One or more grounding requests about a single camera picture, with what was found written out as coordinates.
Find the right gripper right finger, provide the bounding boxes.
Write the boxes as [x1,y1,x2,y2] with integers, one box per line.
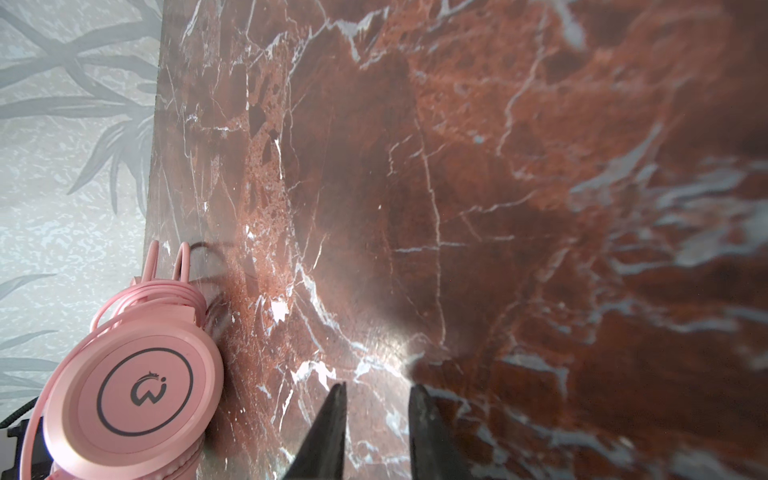
[408,384,472,480]

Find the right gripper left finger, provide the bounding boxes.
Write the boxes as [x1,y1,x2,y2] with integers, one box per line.
[284,382,347,480]

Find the pink headphones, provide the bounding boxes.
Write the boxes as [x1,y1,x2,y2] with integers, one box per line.
[18,242,224,479]

